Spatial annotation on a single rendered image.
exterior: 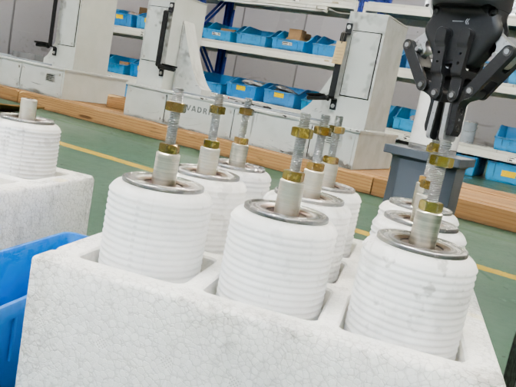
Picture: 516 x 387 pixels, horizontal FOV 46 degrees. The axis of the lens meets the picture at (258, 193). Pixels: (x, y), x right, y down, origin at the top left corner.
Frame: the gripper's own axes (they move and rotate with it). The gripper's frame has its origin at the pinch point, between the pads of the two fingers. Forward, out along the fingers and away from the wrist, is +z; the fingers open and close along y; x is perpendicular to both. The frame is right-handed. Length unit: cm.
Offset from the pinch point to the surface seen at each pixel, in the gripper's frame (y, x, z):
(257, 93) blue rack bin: 454, -332, 2
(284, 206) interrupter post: 1.6, 17.4, 9.7
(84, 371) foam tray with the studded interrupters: 8.0, 30.6, 26.2
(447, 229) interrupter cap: -3.6, 0.6, 10.1
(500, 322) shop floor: 19, -61, 36
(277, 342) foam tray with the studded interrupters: -4.5, 21.1, 19.0
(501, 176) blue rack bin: 223, -416, 31
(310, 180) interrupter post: 8.7, 8.0, 8.5
